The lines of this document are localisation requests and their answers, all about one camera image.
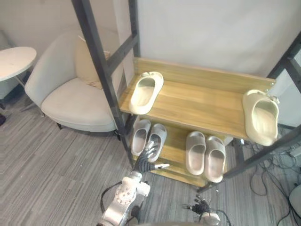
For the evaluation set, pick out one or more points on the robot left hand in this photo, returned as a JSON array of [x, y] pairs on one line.
[[144, 162]]

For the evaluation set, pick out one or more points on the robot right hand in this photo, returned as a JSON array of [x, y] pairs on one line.
[[200, 207]]

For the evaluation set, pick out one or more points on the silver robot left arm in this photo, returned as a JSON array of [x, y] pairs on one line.
[[122, 200]]

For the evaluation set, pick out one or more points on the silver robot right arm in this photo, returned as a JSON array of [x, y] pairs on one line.
[[211, 218]]

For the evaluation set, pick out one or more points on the wooden two-tier shoe rack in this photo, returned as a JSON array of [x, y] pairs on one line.
[[192, 103]]

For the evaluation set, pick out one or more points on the grey slide slipper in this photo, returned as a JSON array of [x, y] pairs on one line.
[[195, 153], [157, 140], [140, 137], [215, 159]]

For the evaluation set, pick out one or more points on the cream clog slipper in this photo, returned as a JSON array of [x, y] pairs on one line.
[[146, 92], [261, 117]]

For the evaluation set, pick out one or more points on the white upholstered armchair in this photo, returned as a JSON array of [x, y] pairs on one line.
[[70, 94]]

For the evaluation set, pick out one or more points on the beige cushion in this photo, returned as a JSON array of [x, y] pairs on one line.
[[87, 65]]

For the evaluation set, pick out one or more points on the round white table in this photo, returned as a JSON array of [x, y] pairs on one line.
[[13, 61]]

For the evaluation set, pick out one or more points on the black metal frame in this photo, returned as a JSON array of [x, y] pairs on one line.
[[103, 61]]

